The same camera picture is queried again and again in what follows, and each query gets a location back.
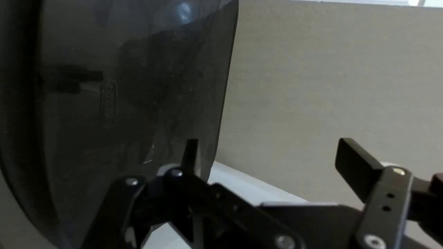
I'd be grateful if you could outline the black glossy bin lid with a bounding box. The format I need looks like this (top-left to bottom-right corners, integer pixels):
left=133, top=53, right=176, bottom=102
left=0, top=0, right=241, bottom=249

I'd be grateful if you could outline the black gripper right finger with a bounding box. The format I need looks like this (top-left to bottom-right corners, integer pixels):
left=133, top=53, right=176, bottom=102
left=335, top=136, right=443, bottom=249

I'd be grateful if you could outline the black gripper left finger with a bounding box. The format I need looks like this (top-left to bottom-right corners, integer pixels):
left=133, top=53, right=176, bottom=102
left=80, top=137, right=306, bottom=249

